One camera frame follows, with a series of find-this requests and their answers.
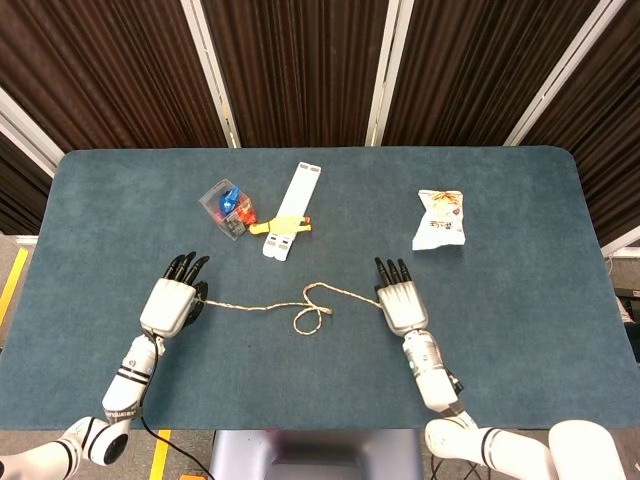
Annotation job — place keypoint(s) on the black equipment box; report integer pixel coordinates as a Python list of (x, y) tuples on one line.
[(630, 294)]

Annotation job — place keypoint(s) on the white snack bag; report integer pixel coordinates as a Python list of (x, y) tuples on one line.
[(440, 225)]

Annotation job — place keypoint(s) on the orange red plastic toy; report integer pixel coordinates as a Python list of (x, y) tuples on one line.
[(246, 215)]

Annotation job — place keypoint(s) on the yellow rubber chicken toy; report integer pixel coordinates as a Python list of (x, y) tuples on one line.
[(285, 225)]

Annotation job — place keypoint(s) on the yellow floor tape strip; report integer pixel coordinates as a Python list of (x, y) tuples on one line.
[(160, 457), (14, 280)]

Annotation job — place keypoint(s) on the white flat plastic board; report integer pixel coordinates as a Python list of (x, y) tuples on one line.
[(300, 190)]

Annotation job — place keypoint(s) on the blue felt table mat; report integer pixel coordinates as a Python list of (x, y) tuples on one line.
[(320, 370)]

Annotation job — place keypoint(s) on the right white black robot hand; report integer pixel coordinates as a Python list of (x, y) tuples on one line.
[(402, 305)]

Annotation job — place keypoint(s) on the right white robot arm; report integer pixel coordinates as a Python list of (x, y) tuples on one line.
[(435, 375)]

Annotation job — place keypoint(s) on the blue snack packet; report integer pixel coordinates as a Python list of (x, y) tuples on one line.
[(229, 199)]

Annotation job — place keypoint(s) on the clear plastic box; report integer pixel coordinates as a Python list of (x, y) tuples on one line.
[(212, 202)]

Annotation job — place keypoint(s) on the brown pleated partition panel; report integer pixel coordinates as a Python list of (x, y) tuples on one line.
[(100, 65), (300, 65), (15, 195), (475, 65), (610, 125)]

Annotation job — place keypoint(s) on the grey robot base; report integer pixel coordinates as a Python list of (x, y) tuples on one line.
[(320, 455)]

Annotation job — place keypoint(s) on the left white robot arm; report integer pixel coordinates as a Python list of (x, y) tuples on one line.
[(127, 380)]

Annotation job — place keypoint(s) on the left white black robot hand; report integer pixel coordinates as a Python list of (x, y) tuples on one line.
[(167, 305)]

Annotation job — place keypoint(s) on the white partition frame post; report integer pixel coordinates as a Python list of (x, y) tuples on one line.
[(561, 75), (213, 75), (389, 75), (30, 135)]

